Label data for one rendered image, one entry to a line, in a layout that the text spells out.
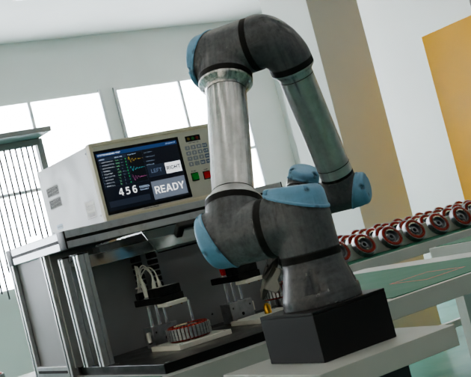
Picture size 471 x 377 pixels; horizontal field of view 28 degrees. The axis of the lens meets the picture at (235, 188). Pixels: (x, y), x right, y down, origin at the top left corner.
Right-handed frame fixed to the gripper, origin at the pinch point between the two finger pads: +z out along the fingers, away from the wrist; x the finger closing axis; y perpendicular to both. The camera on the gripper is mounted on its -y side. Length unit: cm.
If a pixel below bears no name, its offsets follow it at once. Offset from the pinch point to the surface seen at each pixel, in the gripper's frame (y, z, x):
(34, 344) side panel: -49, 33, -45
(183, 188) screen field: -35.9, -14.4, -8.4
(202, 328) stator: -0.4, 4.6, -23.4
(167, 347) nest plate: -2.8, 9.0, -31.6
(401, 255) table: -92, 76, 149
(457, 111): -219, 79, 322
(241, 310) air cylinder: -14.8, 14.8, -0.5
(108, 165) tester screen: -41, -22, -28
